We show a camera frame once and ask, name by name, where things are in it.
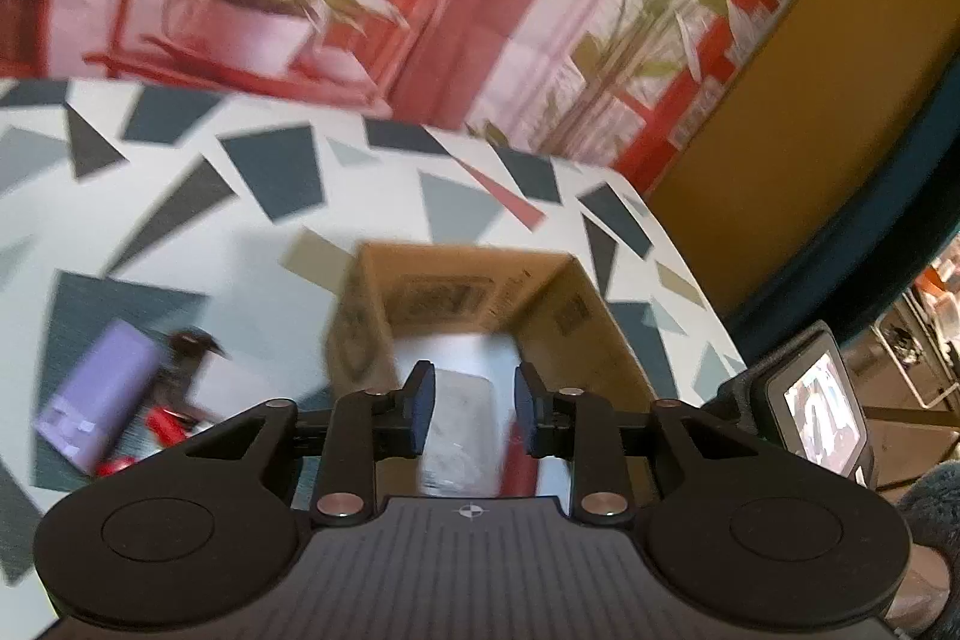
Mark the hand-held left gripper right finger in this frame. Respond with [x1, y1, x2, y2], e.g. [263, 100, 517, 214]
[512, 361, 762, 527]

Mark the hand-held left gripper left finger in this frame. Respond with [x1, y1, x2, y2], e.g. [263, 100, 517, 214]
[180, 359, 437, 526]

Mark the clear plastic packet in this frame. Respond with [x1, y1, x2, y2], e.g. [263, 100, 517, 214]
[418, 368, 502, 500]

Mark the red cylinder case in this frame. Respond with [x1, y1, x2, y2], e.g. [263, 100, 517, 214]
[496, 426, 539, 500]

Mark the brown cardboard box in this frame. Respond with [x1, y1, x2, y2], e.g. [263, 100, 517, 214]
[322, 241, 655, 500]

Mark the red and white marker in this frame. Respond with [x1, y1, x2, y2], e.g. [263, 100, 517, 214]
[91, 359, 252, 482]

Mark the person's right forearm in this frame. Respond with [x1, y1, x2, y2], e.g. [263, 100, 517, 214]
[885, 466, 960, 640]

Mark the cluttered storage rack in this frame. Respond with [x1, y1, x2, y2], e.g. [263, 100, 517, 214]
[862, 257, 960, 438]

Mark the geometric patterned tablecloth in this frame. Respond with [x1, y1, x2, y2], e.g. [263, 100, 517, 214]
[0, 77, 751, 585]

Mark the mustard wooden panel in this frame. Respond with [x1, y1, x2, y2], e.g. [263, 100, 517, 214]
[615, 0, 960, 320]

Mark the purple box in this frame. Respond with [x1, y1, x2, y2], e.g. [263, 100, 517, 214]
[34, 319, 164, 474]

